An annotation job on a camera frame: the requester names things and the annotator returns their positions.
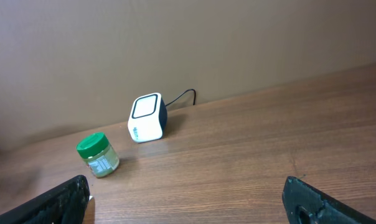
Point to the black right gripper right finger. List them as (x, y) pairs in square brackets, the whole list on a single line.
[(305, 204)]

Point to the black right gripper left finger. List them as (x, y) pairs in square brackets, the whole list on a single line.
[(63, 204)]

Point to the green lid glass jar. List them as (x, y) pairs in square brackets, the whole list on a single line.
[(98, 154)]

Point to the white brown snack pouch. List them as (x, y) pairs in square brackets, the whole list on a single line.
[(89, 217)]

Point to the white barcode scanner box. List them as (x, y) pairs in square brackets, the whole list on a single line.
[(148, 118)]

